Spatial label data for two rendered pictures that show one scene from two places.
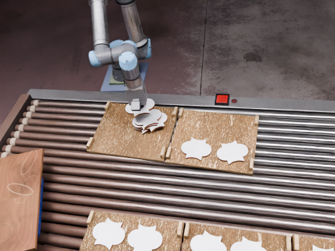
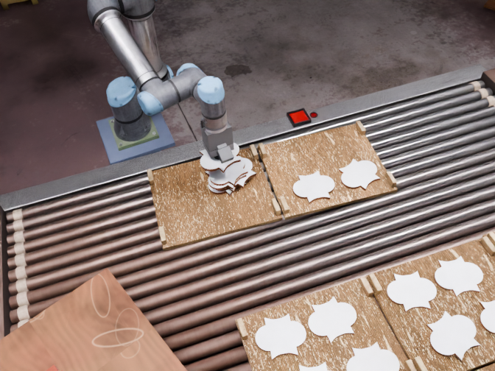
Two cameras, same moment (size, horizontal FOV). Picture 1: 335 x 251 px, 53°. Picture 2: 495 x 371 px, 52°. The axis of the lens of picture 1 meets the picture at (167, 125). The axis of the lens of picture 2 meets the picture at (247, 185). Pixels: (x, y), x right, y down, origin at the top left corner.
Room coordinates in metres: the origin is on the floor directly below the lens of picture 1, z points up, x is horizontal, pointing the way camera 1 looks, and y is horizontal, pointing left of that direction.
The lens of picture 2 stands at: (0.19, 0.70, 2.33)
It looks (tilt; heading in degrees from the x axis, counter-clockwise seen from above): 50 degrees down; 326
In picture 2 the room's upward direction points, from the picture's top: 5 degrees counter-clockwise
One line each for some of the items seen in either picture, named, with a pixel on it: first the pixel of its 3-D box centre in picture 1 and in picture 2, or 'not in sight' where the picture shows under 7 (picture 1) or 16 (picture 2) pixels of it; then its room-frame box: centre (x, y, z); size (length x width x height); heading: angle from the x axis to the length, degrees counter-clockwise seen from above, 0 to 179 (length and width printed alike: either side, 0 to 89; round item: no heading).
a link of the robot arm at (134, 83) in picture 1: (132, 79); (213, 117); (1.21, 0.12, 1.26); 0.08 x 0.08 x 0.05
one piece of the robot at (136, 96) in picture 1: (134, 95); (219, 140); (1.19, 0.12, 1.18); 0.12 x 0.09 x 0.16; 168
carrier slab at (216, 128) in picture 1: (213, 139); (324, 168); (1.04, -0.21, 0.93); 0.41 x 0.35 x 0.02; 67
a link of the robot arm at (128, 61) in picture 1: (129, 65); (211, 96); (1.21, 0.12, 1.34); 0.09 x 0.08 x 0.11; 177
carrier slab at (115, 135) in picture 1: (134, 129); (211, 195); (1.20, 0.18, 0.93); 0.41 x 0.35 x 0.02; 68
